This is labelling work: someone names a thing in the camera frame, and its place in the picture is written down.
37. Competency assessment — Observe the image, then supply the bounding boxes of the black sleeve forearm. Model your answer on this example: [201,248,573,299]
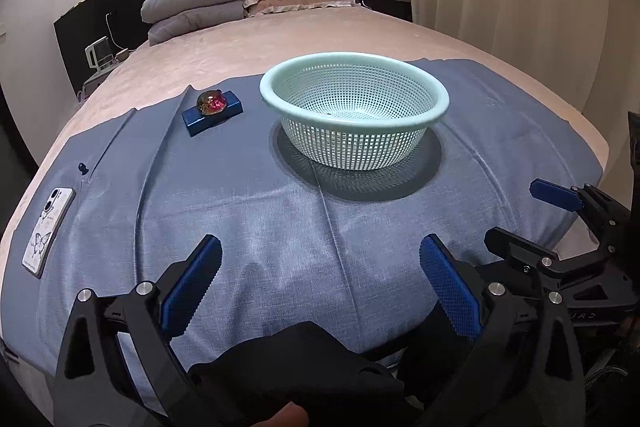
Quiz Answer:
[188,322,416,426]

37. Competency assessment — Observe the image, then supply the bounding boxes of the lower pink ruffled pillow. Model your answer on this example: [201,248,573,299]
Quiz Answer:
[245,0,355,17]

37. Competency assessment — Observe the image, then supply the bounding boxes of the purple glass ball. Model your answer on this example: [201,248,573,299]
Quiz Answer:
[196,90,228,116]

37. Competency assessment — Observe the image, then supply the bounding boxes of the mint green plastic basket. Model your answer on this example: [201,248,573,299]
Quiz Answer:
[259,52,450,171]

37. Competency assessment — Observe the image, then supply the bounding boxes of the beige bed cover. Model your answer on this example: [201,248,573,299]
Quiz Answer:
[1,8,608,280]

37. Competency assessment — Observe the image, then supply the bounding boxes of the white appliance on nightstand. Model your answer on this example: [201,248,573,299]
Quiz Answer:
[85,36,116,72]

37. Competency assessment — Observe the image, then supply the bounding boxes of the lower grey folded quilt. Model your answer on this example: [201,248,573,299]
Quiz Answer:
[148,0,244,46]

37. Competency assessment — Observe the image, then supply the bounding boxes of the white smartphone butterfly case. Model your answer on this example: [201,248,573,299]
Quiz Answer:
[22,187,76,279]

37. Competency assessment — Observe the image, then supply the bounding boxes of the blue cloth mat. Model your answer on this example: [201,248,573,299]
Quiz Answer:
[1,60,602,374]

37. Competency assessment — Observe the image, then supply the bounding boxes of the blue rectangular box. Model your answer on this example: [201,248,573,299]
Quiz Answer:
[182,89,243,136]

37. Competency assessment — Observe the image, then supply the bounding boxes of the small dark blue peg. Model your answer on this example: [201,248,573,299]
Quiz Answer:
[78,162,89,176]

